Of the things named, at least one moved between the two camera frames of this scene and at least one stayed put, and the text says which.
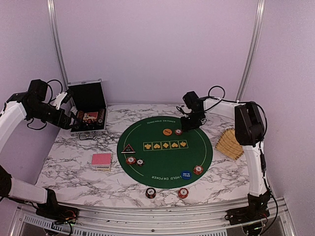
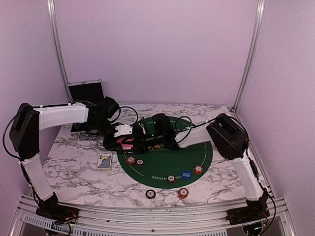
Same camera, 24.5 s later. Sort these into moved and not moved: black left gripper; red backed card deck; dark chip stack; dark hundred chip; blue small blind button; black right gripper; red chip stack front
Moved: black left gripper; red backed card deck; black right gripper
Not moved: dark hundred chip; blue small blind button; red chip stack front; dark chip stack
